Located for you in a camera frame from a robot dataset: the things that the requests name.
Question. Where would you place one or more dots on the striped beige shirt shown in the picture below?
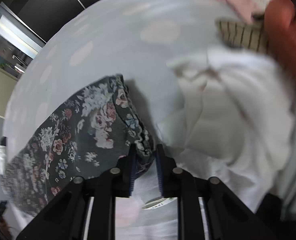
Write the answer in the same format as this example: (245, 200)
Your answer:
(242, 35)

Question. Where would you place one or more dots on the dark floral jeans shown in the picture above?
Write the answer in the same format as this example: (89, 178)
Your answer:
(84, 136)

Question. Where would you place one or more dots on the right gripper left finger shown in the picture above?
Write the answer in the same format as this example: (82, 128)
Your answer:
(85, 208)

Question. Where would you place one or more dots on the white garment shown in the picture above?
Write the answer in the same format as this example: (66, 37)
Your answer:
(222, 112)

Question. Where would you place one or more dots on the rust red towel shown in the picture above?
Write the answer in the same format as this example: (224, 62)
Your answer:
(280, 28)

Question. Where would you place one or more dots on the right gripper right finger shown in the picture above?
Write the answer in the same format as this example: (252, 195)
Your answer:
(208, 209)

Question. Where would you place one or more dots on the polka dot bed sheet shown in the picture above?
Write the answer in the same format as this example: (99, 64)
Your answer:
(134, 38)

